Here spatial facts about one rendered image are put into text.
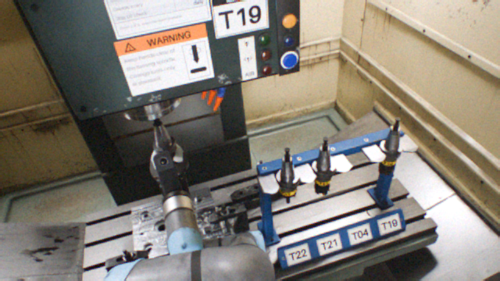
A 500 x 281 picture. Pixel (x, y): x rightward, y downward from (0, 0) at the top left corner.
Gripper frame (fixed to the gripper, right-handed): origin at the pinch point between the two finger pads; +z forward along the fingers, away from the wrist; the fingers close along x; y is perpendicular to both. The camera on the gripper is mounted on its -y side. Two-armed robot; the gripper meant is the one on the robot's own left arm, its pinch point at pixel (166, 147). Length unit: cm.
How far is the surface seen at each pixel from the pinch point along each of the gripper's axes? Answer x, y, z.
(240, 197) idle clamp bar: 19.7, 33.5, 2.4
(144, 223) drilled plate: -14.9, 31.2, 1.1
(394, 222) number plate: 66, 36, -25
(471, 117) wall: 101, 13, -9
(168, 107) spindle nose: 4.0, -18.5, -7.9
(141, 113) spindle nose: -2.2, -19.1, -8.7
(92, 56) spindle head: -5.3, -40.7, -21.3
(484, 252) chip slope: 94, 47, -39
